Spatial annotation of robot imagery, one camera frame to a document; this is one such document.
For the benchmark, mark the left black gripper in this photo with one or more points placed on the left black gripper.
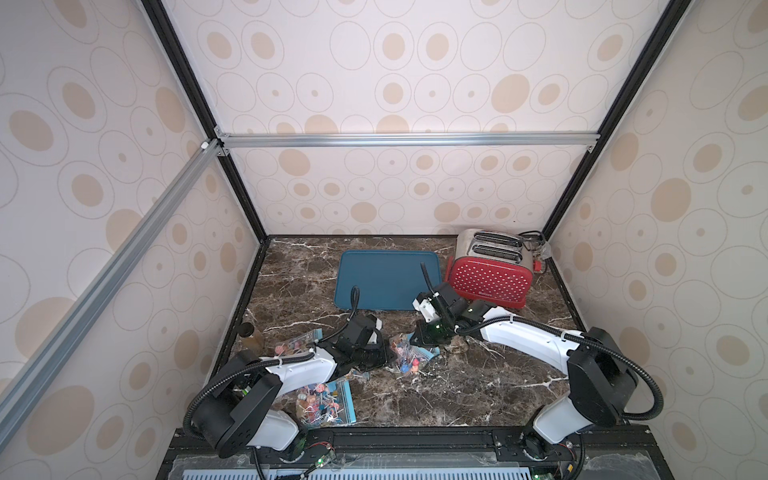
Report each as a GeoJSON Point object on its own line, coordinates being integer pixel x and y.
{"type": "Point", "coordinates": [383, 357]}

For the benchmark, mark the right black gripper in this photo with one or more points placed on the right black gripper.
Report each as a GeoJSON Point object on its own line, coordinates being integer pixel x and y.
{"type": "Point", "coordinates": [429, 332]}

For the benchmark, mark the teal plastic tray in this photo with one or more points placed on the teal plastic tray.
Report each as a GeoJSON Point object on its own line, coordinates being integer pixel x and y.
{"type": "Point", "coordinates": [388, 280]}

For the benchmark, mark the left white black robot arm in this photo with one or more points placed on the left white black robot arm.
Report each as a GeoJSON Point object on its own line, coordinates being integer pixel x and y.
{"type": "Point", "coordinates": [234, 411]}

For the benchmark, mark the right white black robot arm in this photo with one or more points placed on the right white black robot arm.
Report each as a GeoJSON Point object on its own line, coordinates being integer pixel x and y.
{"type": "Point", "coordinates": [606, 388]}

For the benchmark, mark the candy ziploc bag front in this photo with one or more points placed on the candy ziploc bag front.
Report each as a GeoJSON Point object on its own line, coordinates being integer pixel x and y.
{"type": "Point", "coordinates": [326, 405]}

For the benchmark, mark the red silver toaster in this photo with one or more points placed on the red silver toaster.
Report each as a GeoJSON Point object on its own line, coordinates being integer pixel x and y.
{"type": "Point", "coordinates": [493, 266]}

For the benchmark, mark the brown spice jar black cap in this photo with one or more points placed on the brown spice jar black cap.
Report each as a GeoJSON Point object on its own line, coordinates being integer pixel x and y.
{"type": "Point", "coordinates": [251, 338]}

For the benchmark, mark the horizontal aluminium frame bar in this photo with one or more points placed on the horizontal aluminium frame bar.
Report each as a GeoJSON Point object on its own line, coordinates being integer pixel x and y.
{"type": "Point", "coordinates": [370, 140]}

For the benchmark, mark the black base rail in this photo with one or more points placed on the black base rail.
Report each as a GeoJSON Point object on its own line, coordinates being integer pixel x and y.
{"type": "Point", "coordinates": [624, 452]}

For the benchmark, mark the left slanted aluminium frame bar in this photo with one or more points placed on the left slanted aluminium frame bar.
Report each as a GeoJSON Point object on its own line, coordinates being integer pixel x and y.
{"type": "Point", "coordinates": [49, 359]}

